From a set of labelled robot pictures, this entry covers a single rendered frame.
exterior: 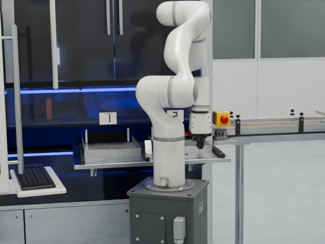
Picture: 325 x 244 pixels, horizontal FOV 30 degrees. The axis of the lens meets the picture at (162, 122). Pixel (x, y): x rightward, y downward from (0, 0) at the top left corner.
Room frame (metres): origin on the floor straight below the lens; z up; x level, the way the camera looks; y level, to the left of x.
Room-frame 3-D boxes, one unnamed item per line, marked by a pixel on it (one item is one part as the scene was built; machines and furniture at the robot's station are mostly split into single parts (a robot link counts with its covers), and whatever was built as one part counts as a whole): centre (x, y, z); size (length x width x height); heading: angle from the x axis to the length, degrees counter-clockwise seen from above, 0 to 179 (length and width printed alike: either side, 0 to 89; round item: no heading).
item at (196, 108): (2.78, -0.18, 1.09); 0.09 x 0.08 x 0.03; 99
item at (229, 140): (3.15, -0.32, 0.87); 0.14 x 0.13 x 0.02; 9
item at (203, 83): (2.79, -0.17, 1.17); 0.09 x 0.08 x 0.13; 73
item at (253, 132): (3.29, -0.57, 0.92); 0.69 x 0.16 x 0.16; 99
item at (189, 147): (2.95, -0.08, 0.90); 0.34 x 0.26 x 0.04; 9
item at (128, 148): (2.89, 0.26, 0.90); 0.34 x 0.26 x 0.04; 9
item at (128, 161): (2.85, 0.08, 0.87); 0.70 x 0.48 x 0.02; 99
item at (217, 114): (3.10, -0.31, 1.00); 0.08 x 0.07 x 0.07; 9
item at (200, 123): (2.78, -0.18, 1.03); 0.10 x 0.08 x 0.11; 99
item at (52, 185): (2.64, 0.58, 0.82); 0.40 x 0.14 x 0.02; 18
